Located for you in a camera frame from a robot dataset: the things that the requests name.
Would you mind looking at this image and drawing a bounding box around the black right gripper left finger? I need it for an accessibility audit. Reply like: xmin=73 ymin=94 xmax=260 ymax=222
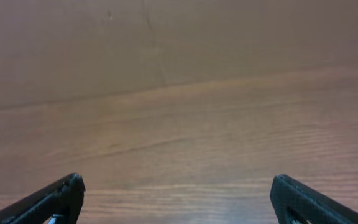
xmin=0 ymin=173 xmax=86 ymax=224

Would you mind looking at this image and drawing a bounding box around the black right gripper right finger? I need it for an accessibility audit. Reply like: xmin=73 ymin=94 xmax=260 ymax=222
xmin=270 ymin=174 xmax=358 ymax=224

